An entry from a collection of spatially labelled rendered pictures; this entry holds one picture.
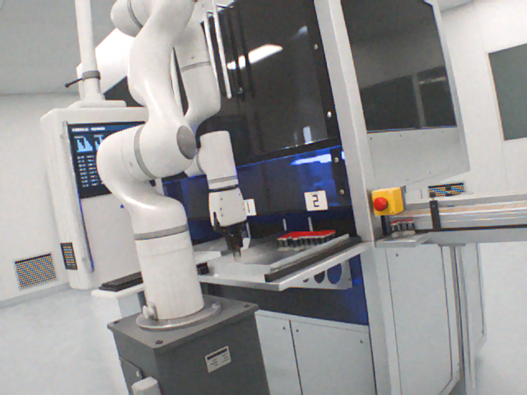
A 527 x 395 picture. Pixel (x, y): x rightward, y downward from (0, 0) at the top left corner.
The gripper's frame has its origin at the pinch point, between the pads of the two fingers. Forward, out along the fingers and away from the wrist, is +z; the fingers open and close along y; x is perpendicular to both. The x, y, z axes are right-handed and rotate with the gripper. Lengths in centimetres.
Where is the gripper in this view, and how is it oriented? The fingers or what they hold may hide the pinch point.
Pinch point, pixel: (234, 241)
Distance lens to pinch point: 119.5
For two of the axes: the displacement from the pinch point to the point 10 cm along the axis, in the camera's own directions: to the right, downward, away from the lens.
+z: 1.8, 9.8, 0.6
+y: -7.0, 1.7, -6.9
